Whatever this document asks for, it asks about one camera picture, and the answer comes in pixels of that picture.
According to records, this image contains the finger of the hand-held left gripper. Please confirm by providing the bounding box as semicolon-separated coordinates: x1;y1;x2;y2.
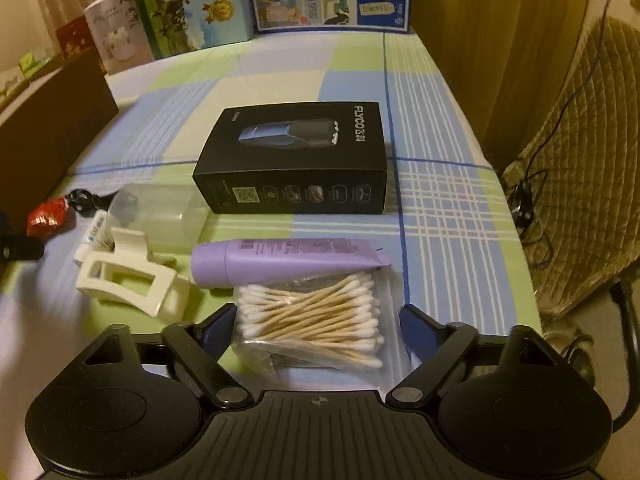
0;234;44;264

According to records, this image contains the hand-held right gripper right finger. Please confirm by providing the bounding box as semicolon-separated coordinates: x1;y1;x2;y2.
385;304;571;408

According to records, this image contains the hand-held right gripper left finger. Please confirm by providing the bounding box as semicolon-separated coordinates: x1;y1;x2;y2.
65;304;256;408

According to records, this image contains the red snack packet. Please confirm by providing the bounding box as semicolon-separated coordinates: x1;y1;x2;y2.
26;197;71;237

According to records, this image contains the small white printed tube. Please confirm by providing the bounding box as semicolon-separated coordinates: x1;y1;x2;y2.
74;210;113;268

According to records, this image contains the black cable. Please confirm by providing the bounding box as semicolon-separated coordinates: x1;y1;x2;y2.
67;187;118;211

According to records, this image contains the white hair claw clip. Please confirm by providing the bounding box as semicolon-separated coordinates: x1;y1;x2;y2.
75;227;203;321

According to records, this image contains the bag of cotton swabs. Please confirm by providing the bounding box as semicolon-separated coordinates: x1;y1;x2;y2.
231;267;408;373

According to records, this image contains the purple cream tube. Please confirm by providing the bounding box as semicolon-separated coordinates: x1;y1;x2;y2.
190;239;392;290

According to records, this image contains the clear plastic bottle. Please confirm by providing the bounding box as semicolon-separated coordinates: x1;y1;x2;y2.
107;183;211;253

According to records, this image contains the brown cardboard box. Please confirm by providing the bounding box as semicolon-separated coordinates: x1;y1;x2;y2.
0;47;121;233

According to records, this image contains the checked tablecloth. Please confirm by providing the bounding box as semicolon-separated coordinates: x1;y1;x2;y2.
0;30;543;411

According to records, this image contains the black shaver box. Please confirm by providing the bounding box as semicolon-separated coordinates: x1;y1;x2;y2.
192;105;393;216

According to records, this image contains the red gift box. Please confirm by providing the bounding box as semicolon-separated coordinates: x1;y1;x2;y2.
55;17;108;73

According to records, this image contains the white humidifier box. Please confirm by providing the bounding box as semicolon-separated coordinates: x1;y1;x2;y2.
82;0;156;75

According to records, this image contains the quilted chair cushion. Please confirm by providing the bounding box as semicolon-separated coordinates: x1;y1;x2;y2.
500;15;640;321

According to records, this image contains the green milk carton box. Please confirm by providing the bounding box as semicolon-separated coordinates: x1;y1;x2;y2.
124;0;258;60

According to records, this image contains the brown wooden panel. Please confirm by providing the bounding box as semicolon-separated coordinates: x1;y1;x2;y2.
410;0;601;171

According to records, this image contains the black cord on chair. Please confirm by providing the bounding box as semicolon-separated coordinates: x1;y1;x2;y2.
505;0;631;271

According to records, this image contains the black chair frame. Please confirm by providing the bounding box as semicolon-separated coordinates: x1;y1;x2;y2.
565;280;640;431

